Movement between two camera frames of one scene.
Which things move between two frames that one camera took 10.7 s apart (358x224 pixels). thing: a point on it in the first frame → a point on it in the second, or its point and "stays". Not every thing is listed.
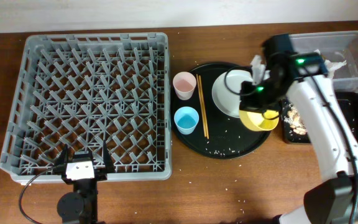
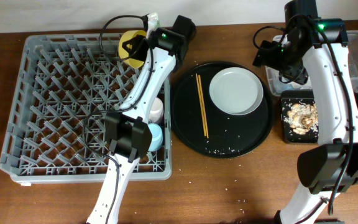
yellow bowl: [256, 121] → [123, 53]
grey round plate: [226, 91] stays
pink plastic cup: [184, 83] → [156, 112]
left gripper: [101, 173] → [139, 51]
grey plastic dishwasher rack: [79, 90] stays
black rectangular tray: [350, 106] stays
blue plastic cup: [186, 118] → [157, 138]
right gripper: [250, 100] → [298, 74]
